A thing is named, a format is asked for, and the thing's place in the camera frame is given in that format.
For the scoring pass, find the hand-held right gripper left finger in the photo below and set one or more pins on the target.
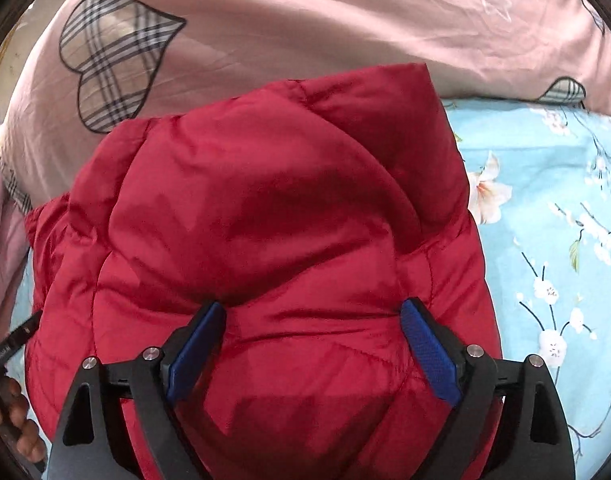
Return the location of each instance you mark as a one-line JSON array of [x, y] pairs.
[[195, 350]]

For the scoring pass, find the red quilted coat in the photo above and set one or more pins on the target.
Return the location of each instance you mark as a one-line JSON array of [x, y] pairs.
[[275, 240]]

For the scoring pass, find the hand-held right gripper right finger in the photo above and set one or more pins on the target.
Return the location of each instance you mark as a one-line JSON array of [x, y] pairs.
[[428, 350]]

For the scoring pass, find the pink duvet with plaid hearts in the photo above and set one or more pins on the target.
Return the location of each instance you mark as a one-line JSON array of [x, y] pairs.
[[310, 25]]

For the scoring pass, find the light blue floral bedsheet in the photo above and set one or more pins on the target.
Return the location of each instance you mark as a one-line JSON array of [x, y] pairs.
[[550, 220]]

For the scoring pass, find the plain pink blanket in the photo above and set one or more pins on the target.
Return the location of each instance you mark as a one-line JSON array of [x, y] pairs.
[[2, 250]]

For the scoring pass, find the person's left hand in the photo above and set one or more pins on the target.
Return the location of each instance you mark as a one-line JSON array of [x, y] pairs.
[[22, 410]]

